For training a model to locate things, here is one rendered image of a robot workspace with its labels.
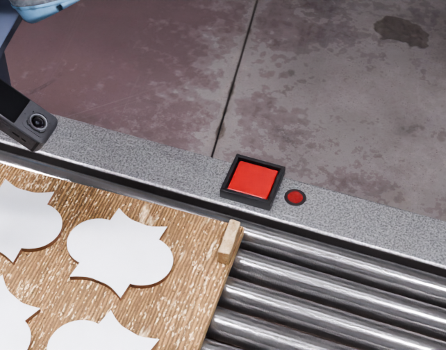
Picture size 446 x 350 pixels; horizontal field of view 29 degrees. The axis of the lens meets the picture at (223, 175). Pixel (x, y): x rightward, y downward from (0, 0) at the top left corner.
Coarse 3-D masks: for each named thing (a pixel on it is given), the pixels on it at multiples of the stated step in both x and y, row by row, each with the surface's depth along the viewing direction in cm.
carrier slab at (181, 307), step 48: (96, 192) 123; (192, 240) 118; (240, 240) 119; (48, 288) 112; (96, 288) 112; (144, 288) 112; (192, 288) 113; (48, 336) 107; (144, 336) 108; (192, 336) 108
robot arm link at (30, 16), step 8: (16, 0) 141; (24, 0) 140; (32, 0) 140; (40, 0) 140; (48, 0) 140; (56, 0) 140; (64, 0) 140; (72, 0) 141; (16, 8) 143; (24, 8) 141; (32, 8) 140; (40, 8) 140; (48, 8) 140; (56, 8) 140; (64, 8) 141; (24, 16) 143; (32, 16) 142; (40, 16) 141; (48, 16) 141
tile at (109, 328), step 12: (108, 312) 109; (72, 324) 108; (84, 324) 108; (96, 324) 108; (108, 324) 108; (120, 324) 108; (60, 336) 106; (72, 336) 106; (84, 336) 106; (96, 336) 106; (108, 336) 107; (120, 336) 107; (132, 336) 107; (48, 348) 105; (60, 348) 105; (72, 348) 105; (84, 348) 105; (96, 348) 105; (108, 348) 105; (120, 348) 106; (132, 348) 106; (144, 348) 106
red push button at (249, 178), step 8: (240, 168) 128; (248, 168) 128; (256, 168) 128; (264, 168) 128; (240, 176) 127; (248, 176) 127; (256, 176) 127; (264, 176) 127; (272, 176) 127; (232, 184) 126; (240, 184) 126; (248, 184) 126; (256, 184) 126; (264, 184) 126; (272, 184) 126; (248, 192) 125; (256, 192) 125; (264, 192) 125
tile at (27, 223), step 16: (0, 192) 121; (16, 192) 121; (32, 192) 122; (48, 192) 122; (0, 208) 119; (16, 208) 120; (32, 208) 120; (48, 208) 120; (0, 224) 118; (16, 224) 118; (32, 224) 118; (48, 224) 118; (0, 240) 116; (16, 240) 116; (32, 240) 116; (48, 240) 116; (16, 256) 114
